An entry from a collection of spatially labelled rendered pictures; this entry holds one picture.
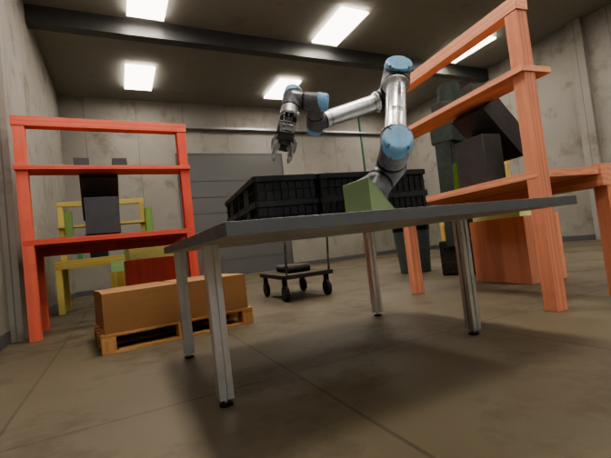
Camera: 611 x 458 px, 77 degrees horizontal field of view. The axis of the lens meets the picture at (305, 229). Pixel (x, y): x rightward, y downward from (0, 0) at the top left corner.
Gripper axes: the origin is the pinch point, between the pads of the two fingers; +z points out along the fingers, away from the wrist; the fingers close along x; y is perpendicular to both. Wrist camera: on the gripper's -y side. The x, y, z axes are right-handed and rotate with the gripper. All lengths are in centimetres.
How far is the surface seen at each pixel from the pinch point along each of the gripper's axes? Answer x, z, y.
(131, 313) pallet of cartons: -94, 39, -170
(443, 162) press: 200, -222, -271
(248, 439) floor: 5, 98, -17
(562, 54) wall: 588, -725, -450
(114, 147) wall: -446, -455, -746
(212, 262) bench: -21, 37, -26
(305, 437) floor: 23, 95, -11
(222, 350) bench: -12, 70, -38
